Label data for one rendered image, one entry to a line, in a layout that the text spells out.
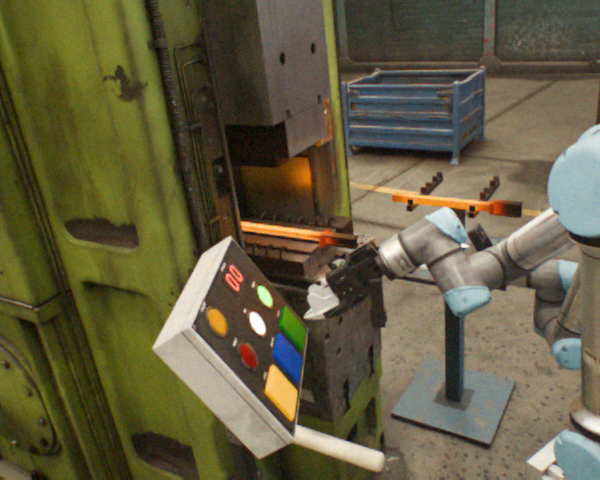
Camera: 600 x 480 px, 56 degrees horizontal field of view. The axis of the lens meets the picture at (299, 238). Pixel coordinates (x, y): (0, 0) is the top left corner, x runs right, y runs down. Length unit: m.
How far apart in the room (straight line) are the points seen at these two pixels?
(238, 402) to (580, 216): 0.59
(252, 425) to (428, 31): 9.23
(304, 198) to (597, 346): 1.21
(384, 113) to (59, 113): 4.28
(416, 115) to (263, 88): 4.11
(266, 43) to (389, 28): 8.99
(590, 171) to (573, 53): 8.41
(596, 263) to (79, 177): 1.19
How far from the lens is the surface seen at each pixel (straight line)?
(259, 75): 1.34
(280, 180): 1.90
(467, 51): 9.68
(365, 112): 5.61
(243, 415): 1.00
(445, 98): 5.25
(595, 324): 0.85
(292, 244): 1.61
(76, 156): 1.52
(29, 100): 1.53
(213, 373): 0.95
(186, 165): 1.29
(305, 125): 1.47
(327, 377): 1.66
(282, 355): 1.10
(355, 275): 1.10
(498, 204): 1.90
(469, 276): 1.06
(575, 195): 0.76
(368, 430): 2.18
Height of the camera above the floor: 1.67
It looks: 25 degrees down
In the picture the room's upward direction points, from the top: 7 degrees counter-clockwise
